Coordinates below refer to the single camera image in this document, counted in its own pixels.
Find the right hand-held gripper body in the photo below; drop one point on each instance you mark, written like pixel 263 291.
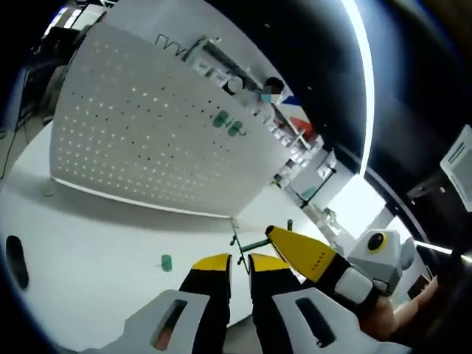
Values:
pixel 387 265

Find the ceiling light strip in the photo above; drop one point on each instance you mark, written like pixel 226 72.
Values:
pixel 363 73

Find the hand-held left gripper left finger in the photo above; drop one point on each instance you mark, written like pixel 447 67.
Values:
pixel 206 302

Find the person's right hand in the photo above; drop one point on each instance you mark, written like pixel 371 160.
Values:
pixel 383 317

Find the grey metal shelf rack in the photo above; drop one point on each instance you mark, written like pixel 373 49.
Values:
pixel 221 55

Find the white ceiling air conditioner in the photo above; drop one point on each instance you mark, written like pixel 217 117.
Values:
pixel 459 166

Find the black computer mouse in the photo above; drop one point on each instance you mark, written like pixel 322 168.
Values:
pixel 16 262

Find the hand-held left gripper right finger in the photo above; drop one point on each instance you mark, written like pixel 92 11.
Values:
pixel 273 317

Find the white perforated mounting plate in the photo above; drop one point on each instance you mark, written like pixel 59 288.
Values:
pixel 129 147

